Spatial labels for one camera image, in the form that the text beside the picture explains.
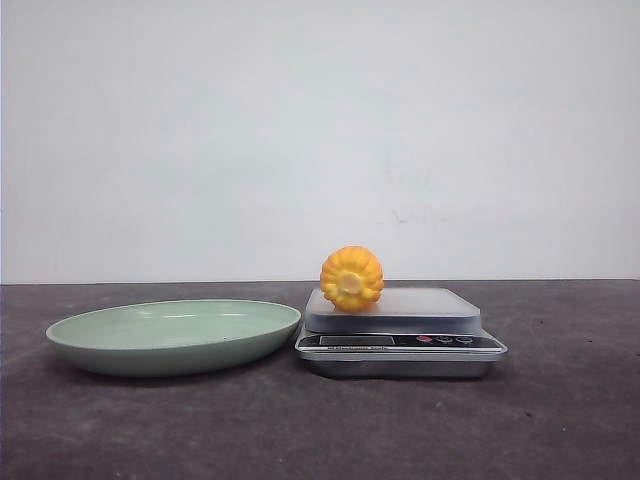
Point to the yellow corn cob piece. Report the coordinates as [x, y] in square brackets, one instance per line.
[352, 278]

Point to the light green oval plate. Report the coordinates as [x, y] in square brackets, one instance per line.
[173, 338]

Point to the silver digital kitchen scale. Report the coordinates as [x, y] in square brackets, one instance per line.
[408, 332]

